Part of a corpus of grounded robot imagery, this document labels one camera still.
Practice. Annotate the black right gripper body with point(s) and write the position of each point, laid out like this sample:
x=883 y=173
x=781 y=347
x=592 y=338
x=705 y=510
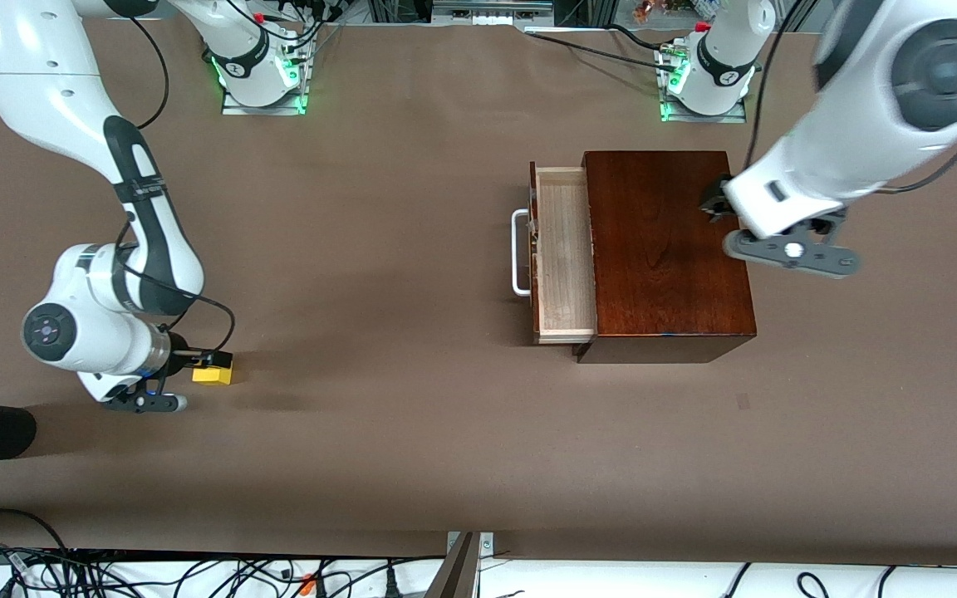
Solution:
x=180 y=350

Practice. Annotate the light wood drawer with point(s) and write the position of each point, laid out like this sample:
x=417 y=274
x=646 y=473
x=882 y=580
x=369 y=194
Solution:
x=566 y=249

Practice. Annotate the yellow block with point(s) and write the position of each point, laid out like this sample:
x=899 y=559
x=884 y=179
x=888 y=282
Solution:
x=213 y=375

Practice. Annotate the white shelf board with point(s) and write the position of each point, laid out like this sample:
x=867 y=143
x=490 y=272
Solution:
x=653 y=581

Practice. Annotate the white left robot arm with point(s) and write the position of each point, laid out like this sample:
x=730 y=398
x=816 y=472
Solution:
x=827 y=141

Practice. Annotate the dark brown wooden cabinet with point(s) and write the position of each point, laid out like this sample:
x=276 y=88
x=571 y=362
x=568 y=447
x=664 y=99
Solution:
x=661 y=266

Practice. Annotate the dark metal strut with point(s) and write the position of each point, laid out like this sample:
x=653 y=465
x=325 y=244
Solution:
x=453 y=577

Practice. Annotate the silver metal bracket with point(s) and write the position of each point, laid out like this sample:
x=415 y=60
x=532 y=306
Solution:
x=487 y=544

